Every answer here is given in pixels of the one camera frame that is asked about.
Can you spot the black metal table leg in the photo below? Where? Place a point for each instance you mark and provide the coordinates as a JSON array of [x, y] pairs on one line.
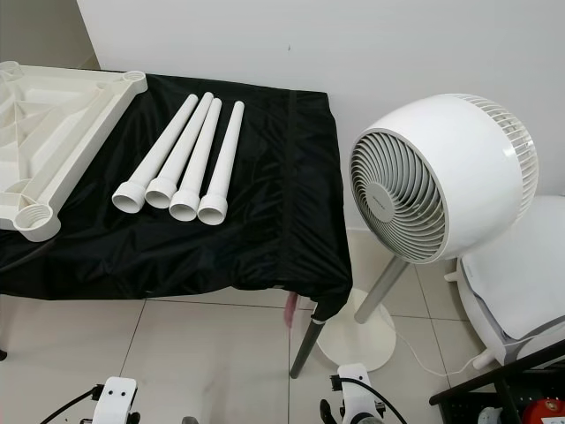
[[305, 344]]

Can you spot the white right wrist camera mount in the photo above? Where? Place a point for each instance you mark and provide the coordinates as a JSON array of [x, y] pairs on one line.
[[353, 393]]

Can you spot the black table cloth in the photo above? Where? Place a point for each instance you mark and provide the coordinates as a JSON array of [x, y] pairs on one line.
[[265, 230]]

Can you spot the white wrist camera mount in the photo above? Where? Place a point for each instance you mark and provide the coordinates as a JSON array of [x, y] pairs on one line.
[[353, 393], [116, 399]]

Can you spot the red canister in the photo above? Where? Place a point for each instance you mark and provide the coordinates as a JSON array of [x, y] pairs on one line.
[[543, 412]]

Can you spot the black metal rack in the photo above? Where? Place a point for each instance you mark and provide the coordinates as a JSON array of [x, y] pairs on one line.
[[494, 375]]

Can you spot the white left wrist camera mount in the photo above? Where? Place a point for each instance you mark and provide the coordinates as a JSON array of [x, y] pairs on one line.
[[116, 399]]

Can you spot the white pedestal fan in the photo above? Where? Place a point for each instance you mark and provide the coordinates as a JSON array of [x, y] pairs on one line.
[[459, 168]]

